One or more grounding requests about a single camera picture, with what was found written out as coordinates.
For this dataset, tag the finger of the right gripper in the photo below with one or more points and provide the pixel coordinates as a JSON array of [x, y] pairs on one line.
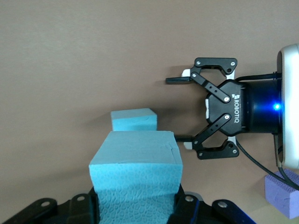
[[217, 154], [210, 61]]

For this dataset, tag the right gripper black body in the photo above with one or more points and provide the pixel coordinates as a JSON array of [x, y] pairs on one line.
[[257, 107]]

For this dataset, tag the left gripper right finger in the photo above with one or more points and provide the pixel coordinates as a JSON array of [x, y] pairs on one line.
[[210, 214]]

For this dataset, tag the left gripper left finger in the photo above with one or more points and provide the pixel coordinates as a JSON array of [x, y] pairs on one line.
[[46, 210]]

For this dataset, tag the light blue foam block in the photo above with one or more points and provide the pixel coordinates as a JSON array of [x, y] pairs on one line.
[[135, 175], [133, 120]]

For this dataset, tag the purple foam block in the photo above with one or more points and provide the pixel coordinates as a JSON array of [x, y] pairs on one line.
[[280, 198]]

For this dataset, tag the brown table cover sheet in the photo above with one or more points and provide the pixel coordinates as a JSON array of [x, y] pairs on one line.
[[70, 70]]

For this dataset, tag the right wrist camera housing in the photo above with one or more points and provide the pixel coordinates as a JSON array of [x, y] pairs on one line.
[[290, 105]]

